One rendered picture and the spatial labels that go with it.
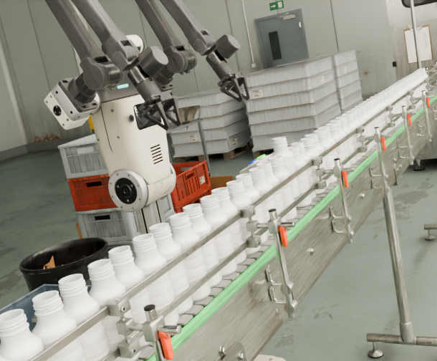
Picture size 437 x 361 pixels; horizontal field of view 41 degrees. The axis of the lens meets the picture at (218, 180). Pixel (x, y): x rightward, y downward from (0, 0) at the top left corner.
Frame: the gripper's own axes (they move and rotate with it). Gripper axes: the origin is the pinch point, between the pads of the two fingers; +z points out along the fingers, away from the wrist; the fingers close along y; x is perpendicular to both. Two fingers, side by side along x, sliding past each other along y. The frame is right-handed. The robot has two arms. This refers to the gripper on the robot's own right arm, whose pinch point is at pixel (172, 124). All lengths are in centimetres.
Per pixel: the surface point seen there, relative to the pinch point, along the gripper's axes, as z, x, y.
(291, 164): 29.2, -25.5, -2.0
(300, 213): 41.3, -19.8, -2.3
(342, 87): -38, 200, 746
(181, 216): 27, -25, -52
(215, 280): 41, -21, -48
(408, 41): -11, 20, 433
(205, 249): 34, -23, -49
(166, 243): 29, -25, -60
